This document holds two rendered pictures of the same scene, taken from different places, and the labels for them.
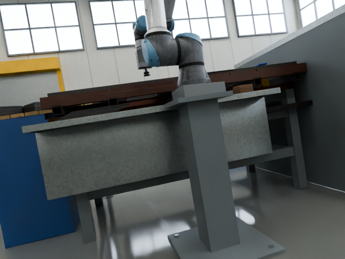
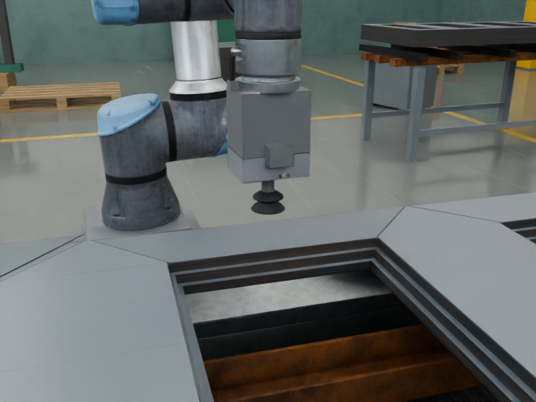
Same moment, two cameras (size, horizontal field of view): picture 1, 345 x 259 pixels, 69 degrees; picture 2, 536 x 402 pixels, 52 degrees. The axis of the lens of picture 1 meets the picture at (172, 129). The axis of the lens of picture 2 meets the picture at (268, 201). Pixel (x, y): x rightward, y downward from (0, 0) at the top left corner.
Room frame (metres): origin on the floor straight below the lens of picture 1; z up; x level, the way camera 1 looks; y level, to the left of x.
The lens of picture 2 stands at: (2.16, 0.06, 1.14)
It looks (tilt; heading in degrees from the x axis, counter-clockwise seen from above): 21 degrees down; 176
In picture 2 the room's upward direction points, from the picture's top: straight up
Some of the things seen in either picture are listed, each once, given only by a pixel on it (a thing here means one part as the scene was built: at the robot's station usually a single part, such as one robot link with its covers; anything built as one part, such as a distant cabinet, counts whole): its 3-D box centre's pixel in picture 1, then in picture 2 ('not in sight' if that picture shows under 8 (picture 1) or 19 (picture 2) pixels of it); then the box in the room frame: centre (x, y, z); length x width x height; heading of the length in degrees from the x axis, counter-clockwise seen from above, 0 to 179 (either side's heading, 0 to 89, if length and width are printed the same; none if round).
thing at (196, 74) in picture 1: (192, 76); (138, 191); (1.13, -0.13, 0.78); 0.15 x 0.15 x 0.10
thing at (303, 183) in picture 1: (293, 139); not in sight; (1.69, -0.81, 0.34); 0.06 x 0.06 x 0.68; 12
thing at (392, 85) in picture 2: not in sight; (400, 78); (-3.65, 1.83, 0.29); 0.62 x 0.43 x 0.57; 31
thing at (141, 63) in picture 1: (144, 58); (269, 128); (1.52, 0.10, 0.99); 0.10 x 0.09 x 0.16; 16
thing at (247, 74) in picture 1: (187, 84); not in sight; (1.49, -0.13, 0.80); 1.62 x 0.04 x 0.06; 102
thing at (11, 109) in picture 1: (37, 113); not in sight; (1.91, 1.00, 0.82); 0.80 x 0.40 x 0.06; 12
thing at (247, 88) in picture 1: (243, 89); not in sight; (1.45, -0.44, 0.71); 0.10 x 0.06 x 0.05; 114
